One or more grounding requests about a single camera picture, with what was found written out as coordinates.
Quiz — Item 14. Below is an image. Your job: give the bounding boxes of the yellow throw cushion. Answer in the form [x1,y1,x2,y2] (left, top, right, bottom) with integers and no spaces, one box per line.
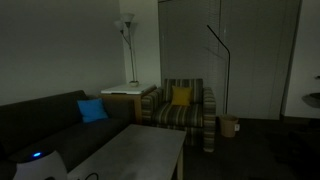
[171,85,194,107]

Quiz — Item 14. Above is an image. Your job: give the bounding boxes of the striped armchair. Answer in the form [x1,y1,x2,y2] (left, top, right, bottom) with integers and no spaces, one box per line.
[140,78,217,153]

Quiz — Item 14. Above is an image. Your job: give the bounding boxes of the white flat board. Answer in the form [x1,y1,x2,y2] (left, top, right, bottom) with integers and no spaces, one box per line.
[100,82,157,96]

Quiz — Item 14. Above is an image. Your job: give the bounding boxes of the wooden side table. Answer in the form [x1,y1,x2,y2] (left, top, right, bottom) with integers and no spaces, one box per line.
[100,87,158,126]

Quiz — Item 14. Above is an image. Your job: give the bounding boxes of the window blinds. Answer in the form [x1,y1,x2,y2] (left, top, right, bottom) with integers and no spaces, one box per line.
[157,0,224,88]

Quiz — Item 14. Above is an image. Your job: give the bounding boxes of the grey coffee table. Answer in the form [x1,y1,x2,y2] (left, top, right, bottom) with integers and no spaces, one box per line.
[66,123,188,180]

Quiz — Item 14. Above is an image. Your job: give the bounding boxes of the blue throw cushion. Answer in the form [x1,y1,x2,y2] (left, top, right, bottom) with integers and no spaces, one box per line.
[76,97,110,124]

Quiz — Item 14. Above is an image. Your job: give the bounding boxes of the thin black floor lamp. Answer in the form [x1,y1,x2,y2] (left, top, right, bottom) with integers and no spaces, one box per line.
[206,24,232,116]

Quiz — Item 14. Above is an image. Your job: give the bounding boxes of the beige waste basket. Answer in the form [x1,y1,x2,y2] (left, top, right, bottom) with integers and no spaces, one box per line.
[218,114,240,139]

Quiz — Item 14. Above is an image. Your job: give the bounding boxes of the white floor lamp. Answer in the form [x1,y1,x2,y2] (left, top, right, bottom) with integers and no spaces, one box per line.
[113,12,139,83]

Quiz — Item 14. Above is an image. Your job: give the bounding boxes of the white closet door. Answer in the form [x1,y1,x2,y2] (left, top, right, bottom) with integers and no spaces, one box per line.
[218,0,304,121]

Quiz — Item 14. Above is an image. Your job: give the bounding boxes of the dark patterned fabric sofa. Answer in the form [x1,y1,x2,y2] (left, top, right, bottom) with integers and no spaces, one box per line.
[0,89,136,180]

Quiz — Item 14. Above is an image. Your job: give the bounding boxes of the white device with blue light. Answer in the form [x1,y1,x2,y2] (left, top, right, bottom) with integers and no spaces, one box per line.
[12,149,69,180]

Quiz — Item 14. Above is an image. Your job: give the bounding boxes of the black cable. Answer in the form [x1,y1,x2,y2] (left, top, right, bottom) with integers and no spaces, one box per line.
[74,172,100,180]

